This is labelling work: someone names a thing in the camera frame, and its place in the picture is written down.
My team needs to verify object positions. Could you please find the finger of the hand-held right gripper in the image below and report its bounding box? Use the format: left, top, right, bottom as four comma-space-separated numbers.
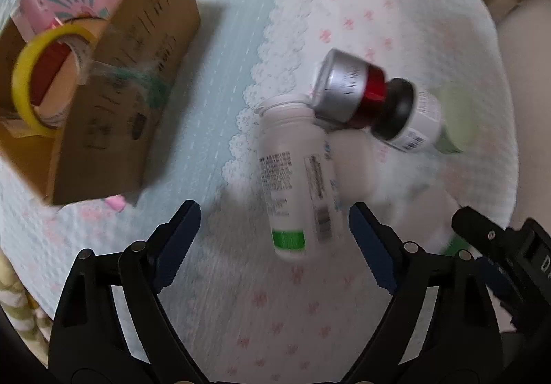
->
451, 206, 523, 303

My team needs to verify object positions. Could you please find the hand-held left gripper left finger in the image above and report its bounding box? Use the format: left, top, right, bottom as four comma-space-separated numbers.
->
47, 199, 202, 384

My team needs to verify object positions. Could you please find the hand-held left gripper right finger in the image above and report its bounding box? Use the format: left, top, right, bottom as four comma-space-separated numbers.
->
344, 202, 504, 384

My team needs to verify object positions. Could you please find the white bottle with green band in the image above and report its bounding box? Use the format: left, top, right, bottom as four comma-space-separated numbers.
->
255, 94, 342, 261

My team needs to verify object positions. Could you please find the cardboard box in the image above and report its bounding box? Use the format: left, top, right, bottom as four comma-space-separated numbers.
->
0, 0, 201, 207

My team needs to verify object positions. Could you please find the white patterned tablecloth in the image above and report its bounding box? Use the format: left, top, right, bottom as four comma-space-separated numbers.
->
0, 0, 517, 384

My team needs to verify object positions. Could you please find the silver and red can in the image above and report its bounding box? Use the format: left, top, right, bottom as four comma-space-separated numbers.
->
310, 49, 387, 129

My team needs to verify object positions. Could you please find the green and white striped cloth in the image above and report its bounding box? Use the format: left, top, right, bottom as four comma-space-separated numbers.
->
0, 253, 50, 361

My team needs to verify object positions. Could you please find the yellow tape roll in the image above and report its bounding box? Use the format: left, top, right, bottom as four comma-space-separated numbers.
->
11, 19, 106, 138

